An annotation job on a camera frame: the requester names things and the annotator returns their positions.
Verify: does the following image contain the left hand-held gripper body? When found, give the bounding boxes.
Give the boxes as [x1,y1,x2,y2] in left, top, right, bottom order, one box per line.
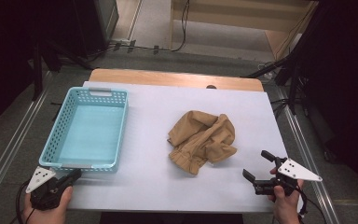
[25,166,73,211]

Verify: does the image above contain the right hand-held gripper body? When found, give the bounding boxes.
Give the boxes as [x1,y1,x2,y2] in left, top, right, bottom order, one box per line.
[252,157,323,196]

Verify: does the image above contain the light blue plastic basket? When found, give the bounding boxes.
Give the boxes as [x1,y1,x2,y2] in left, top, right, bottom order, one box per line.
[38,87,129,173]

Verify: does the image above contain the tan printed pants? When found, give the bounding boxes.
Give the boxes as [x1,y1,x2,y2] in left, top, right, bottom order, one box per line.
[167,110,238,175]

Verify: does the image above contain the person's left hand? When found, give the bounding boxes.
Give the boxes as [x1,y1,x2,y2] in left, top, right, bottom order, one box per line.
[22,186,75,224]

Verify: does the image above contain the person's right hand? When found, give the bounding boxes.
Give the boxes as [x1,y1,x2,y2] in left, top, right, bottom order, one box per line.
[268,167,304,224]

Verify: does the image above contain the black metal stand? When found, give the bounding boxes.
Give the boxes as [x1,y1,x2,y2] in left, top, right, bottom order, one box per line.
[241,46,311,115]
[32,36,94,101]

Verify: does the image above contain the white table board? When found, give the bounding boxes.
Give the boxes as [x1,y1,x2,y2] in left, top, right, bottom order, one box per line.
[34,81,307,214]

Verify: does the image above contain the black curtain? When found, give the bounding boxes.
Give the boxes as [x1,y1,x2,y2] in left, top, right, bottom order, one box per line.
[0,0,87,138]
[292,0,358,206]

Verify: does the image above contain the white power strip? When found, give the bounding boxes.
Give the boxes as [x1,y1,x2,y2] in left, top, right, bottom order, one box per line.
[111,37,132,45]

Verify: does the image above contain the beige wooden shelf unit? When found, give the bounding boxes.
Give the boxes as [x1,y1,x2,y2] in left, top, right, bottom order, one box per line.
[169,0,320,62]

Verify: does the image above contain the dark cabinet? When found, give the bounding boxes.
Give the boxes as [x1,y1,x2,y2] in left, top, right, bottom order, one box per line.
[74,0,119,57]

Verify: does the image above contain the metal floor rail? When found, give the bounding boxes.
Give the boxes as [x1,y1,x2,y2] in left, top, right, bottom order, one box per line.
[0,71,52,216]
[274,87,339,224]

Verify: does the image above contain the left hand-held gripper cable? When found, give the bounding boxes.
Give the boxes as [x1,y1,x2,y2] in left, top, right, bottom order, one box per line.
[15,180,35,224]

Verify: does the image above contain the hand-held gripper cable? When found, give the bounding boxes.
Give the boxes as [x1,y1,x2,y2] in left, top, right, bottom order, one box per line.
[296,186,310,218]
[15,180,35,224]

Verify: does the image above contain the right hand-held gripper cable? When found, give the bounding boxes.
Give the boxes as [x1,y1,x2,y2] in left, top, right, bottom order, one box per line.
[296,186,310,218]

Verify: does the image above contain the black floor cable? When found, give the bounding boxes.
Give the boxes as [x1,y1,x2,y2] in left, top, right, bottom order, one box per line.
[87,41,172,62]
[269,97,293,119]

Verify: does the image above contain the black hanging cable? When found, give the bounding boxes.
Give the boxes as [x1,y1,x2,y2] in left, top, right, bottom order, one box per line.
[171,0,191,52]

